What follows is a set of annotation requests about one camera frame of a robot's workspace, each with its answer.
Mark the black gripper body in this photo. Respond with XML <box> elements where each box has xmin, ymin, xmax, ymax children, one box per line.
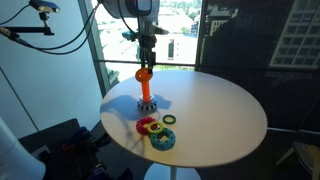
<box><xmin>138</xmin><ymin>34</ymin><xmax>158</xmax><ymax>57</ymax></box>

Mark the orange bumpy toy ring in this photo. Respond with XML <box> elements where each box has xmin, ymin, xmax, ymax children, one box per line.
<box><xmin>134</xmin><ymin>67</ymin><xmax>154</xmax><ymax>84</ymax></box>

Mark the grey wrist adapter plate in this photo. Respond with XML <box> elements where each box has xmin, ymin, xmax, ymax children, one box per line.
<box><xmin>146</xmin><ymin>24</ymin><xmax>169</xmax><ymax>36</ymax></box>

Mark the grey window railing bar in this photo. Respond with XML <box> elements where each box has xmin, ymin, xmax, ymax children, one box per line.
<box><xmin>98</xmin><ymin>59</ymin><xmax>196</xmax><ymax>67</ymax></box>

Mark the blue black clamp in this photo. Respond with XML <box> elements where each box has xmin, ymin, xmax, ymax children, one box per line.
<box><xmin>63</xmin><ymin>126</ymin><xmax>89</xmax><ymax>149</ymax></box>

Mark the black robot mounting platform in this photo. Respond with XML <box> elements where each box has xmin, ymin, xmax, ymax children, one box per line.
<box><xmin>18</xmin><ymin>118</ymin><xmax>134</xmax><ymax>180</ymax></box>

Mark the black horizontal bar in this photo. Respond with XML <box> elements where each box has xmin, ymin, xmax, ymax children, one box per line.
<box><xmin>266</xmin><ymin>127</ymin><xmax>320</xmax><ymax>145</ymax></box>

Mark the white chair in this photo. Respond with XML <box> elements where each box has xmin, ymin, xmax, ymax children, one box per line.
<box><xmin>275</xmin><ymin>139</ymin><xmax>320</xmax><ymax>180</ymax></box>

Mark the teal wrist camera housing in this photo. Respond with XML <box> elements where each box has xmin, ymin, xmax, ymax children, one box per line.
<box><xmin>121</xmin><ymin>29</ymin><xmax>140</xmax><ymax>43</ymax></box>

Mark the orange post striped base stacker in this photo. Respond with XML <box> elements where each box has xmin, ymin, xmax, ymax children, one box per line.
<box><xmin>137</xmin><ymin>79</ymin><xmax>158</xmax><ymax>112</ymax></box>

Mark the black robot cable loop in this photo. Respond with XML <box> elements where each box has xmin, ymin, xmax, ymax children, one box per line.
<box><xmin>115</xmin><ymin>0</ymin><xmax>138</xmax><ymax>35</ymax></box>

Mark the small green toy ring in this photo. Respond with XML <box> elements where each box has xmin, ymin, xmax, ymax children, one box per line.
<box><xmin>162</xmin><ymin>114</ymin><xmax>177</xmax><ymax>126</ymax></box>

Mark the red ribbed toy ring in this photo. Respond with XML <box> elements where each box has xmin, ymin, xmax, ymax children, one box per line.
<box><xmin>135</xmin><ymin>116</ymin><xmax>158</xmax><ymax>136</ymax></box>

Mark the yellow-green toothed toy ring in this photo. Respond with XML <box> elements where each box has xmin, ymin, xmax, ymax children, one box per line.
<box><xmin>146</xmin><ymin>121</ymin><xmax>165</xmax><ymax>135</ymax></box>

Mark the long black hanging cable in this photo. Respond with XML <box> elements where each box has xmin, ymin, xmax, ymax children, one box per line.
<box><xmin>31</xmin><ymin>0</ymin><xmax>103</xmax><ymax>56</ymax></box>
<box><xmin>0</xmin><ymin>1</ymin><xmax>100</xmax><ymax>52</ymax></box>

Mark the blue dotted toy ring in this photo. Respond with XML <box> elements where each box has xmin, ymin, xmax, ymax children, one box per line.
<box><xmin>148</xmin><ymin>127</ymin><xmax>177</xmax><ymax>152</ymax></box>

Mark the black exterior camera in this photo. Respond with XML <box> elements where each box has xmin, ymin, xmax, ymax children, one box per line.
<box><xmin>29</xmin><ymin>0</ymin><xmax>61</xmax><ymax>14</ymax></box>

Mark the white table pedestal base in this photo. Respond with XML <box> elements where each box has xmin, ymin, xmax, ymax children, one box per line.
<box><xmin>143</xmin><ymin>163</ymin><xmax>201</xmax><ymax>180</ymax></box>

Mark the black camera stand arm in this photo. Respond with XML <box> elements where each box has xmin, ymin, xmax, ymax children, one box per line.
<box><xmin>0</xmin><ymin>11</ymin><xmax>55</xmax><ymax>36</ymax></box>

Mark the thin black camera cable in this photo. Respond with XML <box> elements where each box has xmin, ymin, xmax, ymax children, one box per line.
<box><xmin>0</xmin><ymin>3</ymin><xmax>32</xmax><ymax>26</ymax></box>

